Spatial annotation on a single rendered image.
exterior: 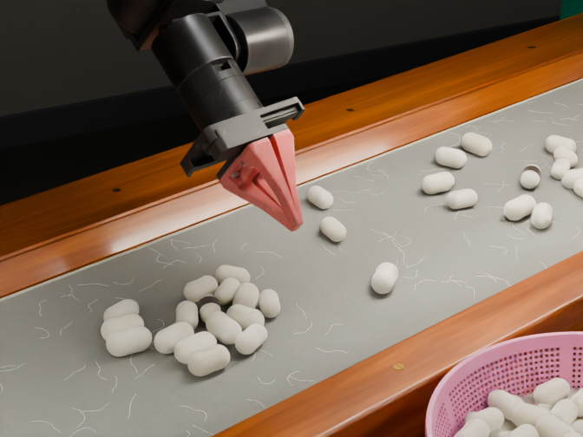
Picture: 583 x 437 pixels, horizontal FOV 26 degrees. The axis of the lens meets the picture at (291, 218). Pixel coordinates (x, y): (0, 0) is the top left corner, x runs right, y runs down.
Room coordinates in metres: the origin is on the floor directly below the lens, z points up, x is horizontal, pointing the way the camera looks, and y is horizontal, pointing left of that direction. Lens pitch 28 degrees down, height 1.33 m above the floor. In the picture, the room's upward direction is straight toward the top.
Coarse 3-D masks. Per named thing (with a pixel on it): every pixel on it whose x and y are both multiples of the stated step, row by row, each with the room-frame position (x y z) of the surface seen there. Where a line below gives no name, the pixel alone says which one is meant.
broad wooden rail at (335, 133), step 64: (448, 64) 1.47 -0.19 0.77; (512, 64) 1.47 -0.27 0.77; (576, 64) 1.49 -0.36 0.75; (320, 128) 1.27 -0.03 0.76; (384, 128) 1.29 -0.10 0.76; (448, 128) 1.33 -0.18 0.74; (64, 192) 1.12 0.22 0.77; (128, 192) 1.12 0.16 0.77; (192, 192) 1.12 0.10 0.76; (0, 256) 0.99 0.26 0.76; (64, 256) 1.01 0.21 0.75
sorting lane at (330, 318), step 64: (512, 128) 1.33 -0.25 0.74; (576, 128) 1.33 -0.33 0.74; (384, 192) 1.17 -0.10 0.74; (448, 192) 1.17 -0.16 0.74; (512, 192) 1.17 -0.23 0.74; (128, 256) 1.03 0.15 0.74; (192, 256) 1.03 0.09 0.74; (256, 256) 1.03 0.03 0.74; (320, 256) 1.03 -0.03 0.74; (384, 256) 1.03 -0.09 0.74; (448, 256) 1.03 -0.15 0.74; (512, 256) 1.03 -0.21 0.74; (0, 320) 0.92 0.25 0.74; (64, 320) 0.92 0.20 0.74; (320, 320) 0.92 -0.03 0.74; (384, 320) 0.92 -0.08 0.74; (0, 384) 0.83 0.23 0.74; (64, 384) 0.83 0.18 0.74; (128, 384) 0.83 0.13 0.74; (192, 384) 0.83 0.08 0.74; (256, 384) 0.83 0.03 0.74
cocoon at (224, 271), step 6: (222, 270) 0.98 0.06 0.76; (228, 270) 0.98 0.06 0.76; (234, 270) 0.98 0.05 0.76; (240, 270) 0.98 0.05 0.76; (216, 276) 0.98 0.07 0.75; (222, 276) 0.98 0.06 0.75; (228, 276) 0.97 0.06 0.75; (234, 276) 0.97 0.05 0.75; (240, 276) 0.97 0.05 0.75; (246, 276) 0.97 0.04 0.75; (240, 282) 0.97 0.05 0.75; (246, 282) 0.97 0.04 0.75
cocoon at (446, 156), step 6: (438, 150) 1.23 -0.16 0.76; (444, 150) 1.23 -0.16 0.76; (450, 150) 1.23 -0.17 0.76; (456, 150) 1.23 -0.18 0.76; (438, 156) 1.23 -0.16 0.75; (444, 156) 1.22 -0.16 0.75; (450, 156) 1.22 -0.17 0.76; (456, 156) 1.22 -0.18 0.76; (462, 156) 1.22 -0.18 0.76; (438, 162) 1.23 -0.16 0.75; (444, 162) 1.22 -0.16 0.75; (450, 162) 1.22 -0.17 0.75; (456, 162) 1.21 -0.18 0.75; (462, 162) 1.22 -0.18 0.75
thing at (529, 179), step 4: (524, 172) 1.18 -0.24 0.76; (528, 172) 1.17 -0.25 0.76; (532, 172) 1.17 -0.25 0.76; (524, 176) 1.17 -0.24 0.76; (528, 176) 1.17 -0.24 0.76; (532, 176) 1.17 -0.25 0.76; (536, 176) 1.17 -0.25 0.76; (524, 180) 1.17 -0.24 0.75; (528, 180) 1.17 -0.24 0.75; (532, 180) 1.17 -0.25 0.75; (536, 180) 1.17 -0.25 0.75; (524, 184) 1.17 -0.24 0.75; (528, 184) 1.17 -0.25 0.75; (532, 184) 1.17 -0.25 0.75; (536, 184) 1.17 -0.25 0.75; (528, 188) 1.17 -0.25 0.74; (532, 188) 1.17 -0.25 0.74
